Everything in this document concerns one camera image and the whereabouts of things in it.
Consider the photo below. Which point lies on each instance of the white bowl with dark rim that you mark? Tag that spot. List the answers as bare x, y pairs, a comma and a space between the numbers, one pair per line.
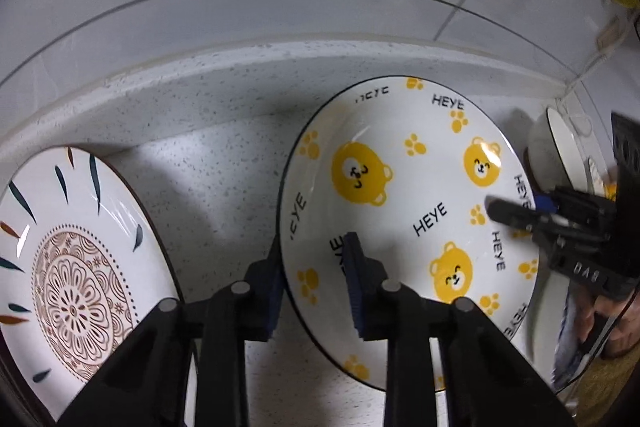
560, 142

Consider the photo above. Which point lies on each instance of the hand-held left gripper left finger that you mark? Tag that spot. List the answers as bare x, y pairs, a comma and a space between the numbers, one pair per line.
274, 294

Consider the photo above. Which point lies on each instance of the beige wall socket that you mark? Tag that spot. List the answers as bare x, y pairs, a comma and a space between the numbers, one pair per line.
607, 38

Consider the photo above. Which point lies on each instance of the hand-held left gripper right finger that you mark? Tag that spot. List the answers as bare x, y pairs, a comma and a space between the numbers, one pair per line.
356, 292

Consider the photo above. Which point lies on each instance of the white plate with mandala pattern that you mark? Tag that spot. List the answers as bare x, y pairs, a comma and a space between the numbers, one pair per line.
75, 297

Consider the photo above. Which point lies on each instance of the white plate with yellow bears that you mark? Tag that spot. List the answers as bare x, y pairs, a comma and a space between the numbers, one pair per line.
400, 187

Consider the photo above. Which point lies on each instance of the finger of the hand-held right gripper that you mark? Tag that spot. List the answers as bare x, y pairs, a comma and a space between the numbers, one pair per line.
515, 216
544, 203

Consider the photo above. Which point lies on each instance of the person's right hand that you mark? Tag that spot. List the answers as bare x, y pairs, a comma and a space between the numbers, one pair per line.
587, 314

